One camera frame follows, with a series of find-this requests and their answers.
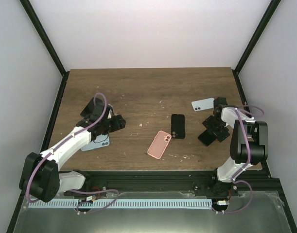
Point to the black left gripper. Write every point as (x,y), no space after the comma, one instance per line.
(118,123)

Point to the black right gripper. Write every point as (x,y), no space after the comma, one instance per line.
(221,135)

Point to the white phone dual camera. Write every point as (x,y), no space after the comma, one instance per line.
(200,105)

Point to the black phone case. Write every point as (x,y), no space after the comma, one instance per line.
(178,126)

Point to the black phone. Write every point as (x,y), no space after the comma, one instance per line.
(207,137)

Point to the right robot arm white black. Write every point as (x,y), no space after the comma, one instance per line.
(248,145)

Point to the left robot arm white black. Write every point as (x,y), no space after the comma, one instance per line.
(53,157)

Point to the light blue phone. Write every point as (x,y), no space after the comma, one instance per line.
(100,142)

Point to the dark blue phone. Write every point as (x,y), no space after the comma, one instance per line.
(89,109)

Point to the pink phone case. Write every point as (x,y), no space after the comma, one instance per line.
(159,144)

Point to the light blue slotted strip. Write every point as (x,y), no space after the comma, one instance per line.
(127,204)

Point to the metal front plate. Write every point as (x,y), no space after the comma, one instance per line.
(258,212)

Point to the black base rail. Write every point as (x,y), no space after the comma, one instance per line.
(172,181)

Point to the black frame post right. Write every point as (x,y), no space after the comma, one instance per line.
(270,10)

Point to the black frame post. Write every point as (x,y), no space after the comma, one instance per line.
(27,6)
(270,10)

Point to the black frame post left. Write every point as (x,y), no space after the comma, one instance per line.
(27,6)

